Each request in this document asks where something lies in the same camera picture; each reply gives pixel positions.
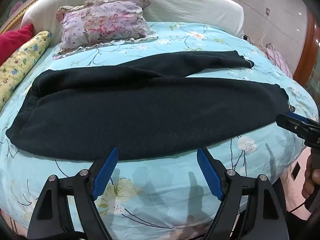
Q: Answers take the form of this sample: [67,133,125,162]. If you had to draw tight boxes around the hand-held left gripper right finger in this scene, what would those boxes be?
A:
[197,146,290,240]

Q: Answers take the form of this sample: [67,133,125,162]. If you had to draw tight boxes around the pink striped cloth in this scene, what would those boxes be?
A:
[265,44,293,78]

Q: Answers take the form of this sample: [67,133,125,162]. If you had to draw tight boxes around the black cable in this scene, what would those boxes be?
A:
[287,204,308,214]

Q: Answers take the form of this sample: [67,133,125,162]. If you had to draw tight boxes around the blue floral bed sheet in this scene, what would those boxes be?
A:
[0,21,319,233]

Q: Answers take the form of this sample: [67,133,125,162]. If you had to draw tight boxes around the person's right hand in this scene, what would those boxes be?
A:
[301,152,320,200]

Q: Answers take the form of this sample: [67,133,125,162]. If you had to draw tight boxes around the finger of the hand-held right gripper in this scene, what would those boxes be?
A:
[276,114,312,138]
[287,112,320,126]

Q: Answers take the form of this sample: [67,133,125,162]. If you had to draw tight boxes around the black pants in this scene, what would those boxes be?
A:
[5,51,295,161]

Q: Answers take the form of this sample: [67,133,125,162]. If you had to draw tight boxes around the white padded headboard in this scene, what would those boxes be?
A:
[20,0,245,39]

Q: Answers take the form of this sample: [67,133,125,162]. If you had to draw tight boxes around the red plush blanket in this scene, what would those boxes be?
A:
[0,24,34,65]

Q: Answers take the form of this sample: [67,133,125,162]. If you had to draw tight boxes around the purple floral ruffled pillow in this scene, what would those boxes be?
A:
[52,0,159,60]

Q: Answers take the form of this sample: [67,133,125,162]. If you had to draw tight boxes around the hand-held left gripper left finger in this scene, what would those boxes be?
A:
[27,146,119,240]

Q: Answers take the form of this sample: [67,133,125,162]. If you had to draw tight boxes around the brown wooden furniture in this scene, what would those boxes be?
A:
[292,10,320,87]

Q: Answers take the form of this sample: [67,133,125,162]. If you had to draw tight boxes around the yellow printed pillow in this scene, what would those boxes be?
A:
[0,31,52,110]

